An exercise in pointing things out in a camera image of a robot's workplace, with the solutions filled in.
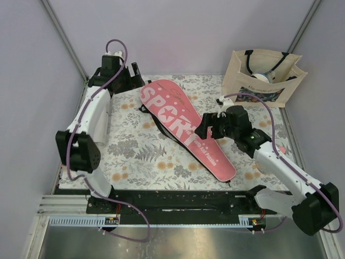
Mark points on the pink capped bottle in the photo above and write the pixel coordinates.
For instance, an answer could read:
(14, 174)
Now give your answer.
(281, 149)

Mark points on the white slotted cable duct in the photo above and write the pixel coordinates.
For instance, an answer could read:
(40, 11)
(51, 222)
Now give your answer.
(138, 221)

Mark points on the water bottle in tote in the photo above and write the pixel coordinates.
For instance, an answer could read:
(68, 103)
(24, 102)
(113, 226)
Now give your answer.
(267, 77)

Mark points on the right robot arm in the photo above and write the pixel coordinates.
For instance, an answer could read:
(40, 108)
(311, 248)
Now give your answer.
(312, 205)

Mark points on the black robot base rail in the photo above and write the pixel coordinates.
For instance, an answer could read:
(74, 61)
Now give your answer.
(178, 203)

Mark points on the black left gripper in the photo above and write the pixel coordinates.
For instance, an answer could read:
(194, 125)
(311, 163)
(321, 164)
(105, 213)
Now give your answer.
(135, 82)

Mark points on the beige canvas tote bag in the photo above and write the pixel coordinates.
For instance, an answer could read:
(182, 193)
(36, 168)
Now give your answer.
(243, 63)

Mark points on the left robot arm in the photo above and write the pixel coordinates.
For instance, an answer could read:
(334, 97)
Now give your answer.
(78, 144)

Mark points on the white shuttlecock tube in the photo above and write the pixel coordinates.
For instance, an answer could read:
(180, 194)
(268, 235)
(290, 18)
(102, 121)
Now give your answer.
(100, 133)

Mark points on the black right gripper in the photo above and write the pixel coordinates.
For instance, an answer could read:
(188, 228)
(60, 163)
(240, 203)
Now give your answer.
(209, 120)

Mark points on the floral table cloth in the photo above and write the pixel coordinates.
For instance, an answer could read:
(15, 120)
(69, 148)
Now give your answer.
(137, 155)

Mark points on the pink racket bag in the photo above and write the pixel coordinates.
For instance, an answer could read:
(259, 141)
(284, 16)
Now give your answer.
(176, 118)

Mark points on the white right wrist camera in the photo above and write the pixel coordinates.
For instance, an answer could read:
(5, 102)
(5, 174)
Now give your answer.
(223, 103)

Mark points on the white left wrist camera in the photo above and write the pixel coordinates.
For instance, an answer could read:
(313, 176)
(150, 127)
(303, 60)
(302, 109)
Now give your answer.
(116, 54)

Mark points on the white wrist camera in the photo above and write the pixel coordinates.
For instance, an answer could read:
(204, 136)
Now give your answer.
(116, 54)
(223, 103)

